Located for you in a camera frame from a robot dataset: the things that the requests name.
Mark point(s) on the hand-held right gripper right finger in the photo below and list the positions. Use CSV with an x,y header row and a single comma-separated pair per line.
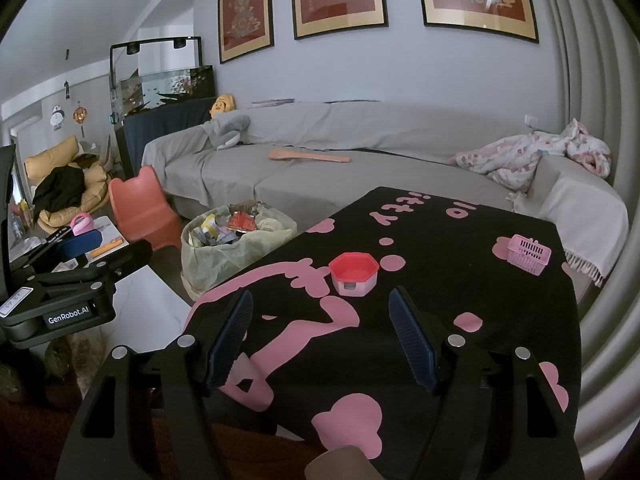
x,y
412,345

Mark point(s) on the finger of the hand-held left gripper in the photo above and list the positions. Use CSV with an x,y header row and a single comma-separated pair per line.
x,y
77,246
125,259

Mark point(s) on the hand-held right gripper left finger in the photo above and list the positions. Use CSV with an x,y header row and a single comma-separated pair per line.
x,y
230,340

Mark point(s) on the trash bin with yellow bag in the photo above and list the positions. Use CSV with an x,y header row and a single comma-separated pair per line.
x,y
225,265

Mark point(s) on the small orange tool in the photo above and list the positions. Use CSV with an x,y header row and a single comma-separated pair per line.
x,y
107,246

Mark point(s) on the pink toy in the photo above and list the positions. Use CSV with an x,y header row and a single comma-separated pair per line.
x,y
81,224

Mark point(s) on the white low table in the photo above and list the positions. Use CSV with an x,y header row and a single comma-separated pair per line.
x,y
145,305

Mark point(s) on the orange child chair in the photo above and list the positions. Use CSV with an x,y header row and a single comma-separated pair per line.
x,y
145,210

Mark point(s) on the yellow beanbag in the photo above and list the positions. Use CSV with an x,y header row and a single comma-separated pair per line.
x,y
95,190

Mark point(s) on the black clothing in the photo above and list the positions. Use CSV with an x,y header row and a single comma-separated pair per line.
x,y
60,187

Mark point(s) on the pink container with red rim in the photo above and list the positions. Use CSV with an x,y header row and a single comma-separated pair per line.
x,y
355,285

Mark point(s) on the black and pink tablecloth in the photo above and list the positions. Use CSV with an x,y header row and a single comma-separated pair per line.
x,y
450,270

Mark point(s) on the dark fish tank cabinet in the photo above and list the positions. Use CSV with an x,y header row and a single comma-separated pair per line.
x,y
145,127

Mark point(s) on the small pink basket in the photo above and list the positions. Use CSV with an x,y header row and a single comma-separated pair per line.
x,y
530,255

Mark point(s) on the grey plush toy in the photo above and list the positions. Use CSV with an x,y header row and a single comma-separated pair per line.
x,y
227,130

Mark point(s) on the glass fish tank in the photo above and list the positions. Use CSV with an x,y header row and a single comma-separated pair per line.
x,y
150,85

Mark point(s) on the grey covered sofa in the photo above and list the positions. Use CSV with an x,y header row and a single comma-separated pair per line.
x,y
350,175

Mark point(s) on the yellow plush toy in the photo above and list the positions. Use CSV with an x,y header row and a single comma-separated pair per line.
x,y
222,106

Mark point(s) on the white fringed throw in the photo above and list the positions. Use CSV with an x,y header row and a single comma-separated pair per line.
x,y
575,210

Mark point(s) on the pink floral blanket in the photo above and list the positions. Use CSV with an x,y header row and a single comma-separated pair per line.
x,y
510,157

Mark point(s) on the narrow red framed painting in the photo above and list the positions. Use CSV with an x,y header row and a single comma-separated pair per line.
x,y
245,10

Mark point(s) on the grey curtain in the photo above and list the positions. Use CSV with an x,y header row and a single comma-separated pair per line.
x,y
600,110

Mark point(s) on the orange wall ornament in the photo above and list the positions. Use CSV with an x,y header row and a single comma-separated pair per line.
x,y
79,116

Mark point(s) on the white wall clock sticker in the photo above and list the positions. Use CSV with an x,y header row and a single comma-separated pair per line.
x,y
56,117

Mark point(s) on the white wall outlet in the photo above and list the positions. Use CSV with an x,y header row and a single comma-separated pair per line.
x,y
530,120

